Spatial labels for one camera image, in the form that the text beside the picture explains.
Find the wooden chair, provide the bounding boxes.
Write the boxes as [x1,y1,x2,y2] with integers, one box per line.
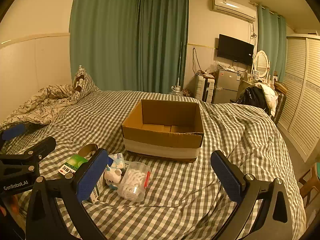
[297,164,320,211]

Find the white cloth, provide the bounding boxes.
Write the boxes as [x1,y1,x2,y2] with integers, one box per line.
[259,83,278,117]

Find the dark checked suitcase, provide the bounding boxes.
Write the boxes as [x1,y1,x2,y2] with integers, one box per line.
[271,91,287,126]

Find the white printed medicine box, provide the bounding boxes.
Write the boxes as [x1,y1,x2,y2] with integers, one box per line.
[88,172,107,204]

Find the checked pillow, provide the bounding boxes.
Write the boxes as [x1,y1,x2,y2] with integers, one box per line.
[72,65,102,101]

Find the white oval vanity mirror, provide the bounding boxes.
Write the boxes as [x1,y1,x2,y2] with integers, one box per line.
[252,50,271,78]

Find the blue and white tissue packet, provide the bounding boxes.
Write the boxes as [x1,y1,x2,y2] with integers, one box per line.
[107,152,126,172]

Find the cardboard box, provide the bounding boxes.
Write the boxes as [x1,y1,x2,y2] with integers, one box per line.
[121,99,205,163]

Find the wide green curtain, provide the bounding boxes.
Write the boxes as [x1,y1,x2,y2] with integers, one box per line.
[69,0,141,93]

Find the grey checked bed cover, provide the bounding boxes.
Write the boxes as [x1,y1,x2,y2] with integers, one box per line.
[0,90,307,240]

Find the silver fridge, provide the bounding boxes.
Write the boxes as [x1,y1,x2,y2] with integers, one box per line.
[212,69,242,104]

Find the cream patterned quilt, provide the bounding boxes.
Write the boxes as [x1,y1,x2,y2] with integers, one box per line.
[0,83,83,131]

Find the narrow green curtain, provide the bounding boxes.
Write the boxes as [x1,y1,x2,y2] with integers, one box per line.
[257,5,287,83]

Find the cream dressing table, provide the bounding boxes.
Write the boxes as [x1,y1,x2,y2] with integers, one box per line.
[240,72,278,91]

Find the white mop pole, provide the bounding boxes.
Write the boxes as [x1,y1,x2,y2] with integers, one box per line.
[172,41,183,93]

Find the clear jar of cotton swabs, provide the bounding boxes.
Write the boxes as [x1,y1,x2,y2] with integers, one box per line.
[117,161,152,203]

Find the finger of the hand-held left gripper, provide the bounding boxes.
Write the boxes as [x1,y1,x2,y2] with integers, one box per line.
[0,136,57,180]
[0,122,33,143]

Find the cardboard tape roll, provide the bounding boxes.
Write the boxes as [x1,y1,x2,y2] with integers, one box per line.
[78,143,99,159]

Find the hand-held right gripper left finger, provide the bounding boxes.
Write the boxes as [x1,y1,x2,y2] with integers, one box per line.
[26,148,109,240]

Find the hanging wall cables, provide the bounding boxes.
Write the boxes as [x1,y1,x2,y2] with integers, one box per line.
[191,47,201,76]

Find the white louvred wardrobe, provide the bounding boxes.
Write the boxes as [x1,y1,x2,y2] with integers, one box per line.
[274,33,320,163]

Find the black wall television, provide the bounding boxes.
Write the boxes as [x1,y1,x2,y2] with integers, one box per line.
[217,34,255,66]

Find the white ribbed suitcase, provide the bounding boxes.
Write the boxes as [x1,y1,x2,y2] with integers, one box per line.
[195,76,216,103]

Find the white air conditioner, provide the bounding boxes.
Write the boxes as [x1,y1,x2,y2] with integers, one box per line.
[212,0,258,22]

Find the green and white medicine box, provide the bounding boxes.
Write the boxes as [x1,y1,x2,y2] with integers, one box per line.
[58,154,89,178]

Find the small white toy figure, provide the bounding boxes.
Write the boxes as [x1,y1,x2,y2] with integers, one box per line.
[103,168,123,190]

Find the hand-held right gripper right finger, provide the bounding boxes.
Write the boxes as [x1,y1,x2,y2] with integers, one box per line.
[210,150,293,240]

